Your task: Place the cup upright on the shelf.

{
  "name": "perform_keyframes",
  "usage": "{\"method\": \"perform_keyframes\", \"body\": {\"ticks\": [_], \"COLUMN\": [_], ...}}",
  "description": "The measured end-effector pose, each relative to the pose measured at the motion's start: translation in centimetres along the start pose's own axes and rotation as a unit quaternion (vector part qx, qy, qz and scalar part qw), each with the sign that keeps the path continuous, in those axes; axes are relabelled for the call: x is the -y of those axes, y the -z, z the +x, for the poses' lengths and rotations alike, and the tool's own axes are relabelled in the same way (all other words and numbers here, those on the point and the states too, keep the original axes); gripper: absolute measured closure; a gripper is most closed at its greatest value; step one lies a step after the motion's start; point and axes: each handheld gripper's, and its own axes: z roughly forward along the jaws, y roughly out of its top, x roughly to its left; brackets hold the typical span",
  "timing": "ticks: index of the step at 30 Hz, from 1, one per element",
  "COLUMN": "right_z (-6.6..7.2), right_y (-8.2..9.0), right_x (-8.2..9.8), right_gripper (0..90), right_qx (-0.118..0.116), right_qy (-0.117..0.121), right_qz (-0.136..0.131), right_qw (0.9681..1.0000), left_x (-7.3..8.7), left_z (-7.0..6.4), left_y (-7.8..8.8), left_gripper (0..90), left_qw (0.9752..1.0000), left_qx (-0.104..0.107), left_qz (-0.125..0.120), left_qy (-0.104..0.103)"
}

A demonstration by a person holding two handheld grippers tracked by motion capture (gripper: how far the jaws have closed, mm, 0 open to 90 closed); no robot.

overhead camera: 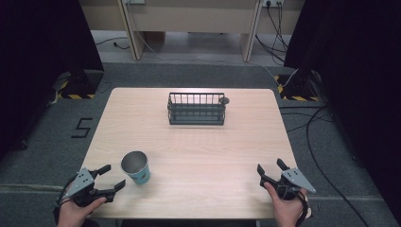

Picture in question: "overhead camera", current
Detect white wall socket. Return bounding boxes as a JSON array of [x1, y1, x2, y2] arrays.
[[261, 0, 286, 9]]

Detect bundle of black plug cables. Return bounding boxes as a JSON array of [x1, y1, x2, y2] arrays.
[[254, 1, 289, 64]]

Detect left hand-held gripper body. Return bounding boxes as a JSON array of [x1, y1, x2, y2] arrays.
[[61, 167, 115, 208]]

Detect person's right hand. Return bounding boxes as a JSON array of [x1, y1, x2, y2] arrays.
[[263, 182, 309, 227]]

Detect black curtain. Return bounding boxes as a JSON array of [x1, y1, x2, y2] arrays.
[[0, 0, 105, 160], [283, 0, 401, 218]]

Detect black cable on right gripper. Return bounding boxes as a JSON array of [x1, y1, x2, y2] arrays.
[[277, 184, 314, 227]]

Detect light wooden desk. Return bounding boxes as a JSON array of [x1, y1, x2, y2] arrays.
[[78, 0, 306, 62]]

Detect black stand base striped tape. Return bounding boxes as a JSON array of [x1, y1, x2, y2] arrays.
[[52, 69, 105, 100], [273, 74, 322, 102]]

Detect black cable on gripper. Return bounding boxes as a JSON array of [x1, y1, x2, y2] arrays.
[[54, 176, 79, 225], [277, 184, 314, 227]]

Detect short black cable with plug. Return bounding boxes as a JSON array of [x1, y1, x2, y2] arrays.
[[95, 36, 131, 51]]

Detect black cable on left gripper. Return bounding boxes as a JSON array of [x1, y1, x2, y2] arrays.
[[54, 176, 79, 225]]

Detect teal metal cup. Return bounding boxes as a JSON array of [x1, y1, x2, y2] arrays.
[[120, 149, 151, 185]]

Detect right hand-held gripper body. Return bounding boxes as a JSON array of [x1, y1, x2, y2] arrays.
[[273, 166, 317, 201]]

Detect black wire basket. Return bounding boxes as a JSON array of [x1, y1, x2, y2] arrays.
[[166, 91, 227, 127]]

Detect person's left hand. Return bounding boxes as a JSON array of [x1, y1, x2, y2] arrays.
[[57, 182, 108, 227]]

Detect long black floor cable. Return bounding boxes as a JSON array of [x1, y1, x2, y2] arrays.
[[279, 105, 371, 227]]

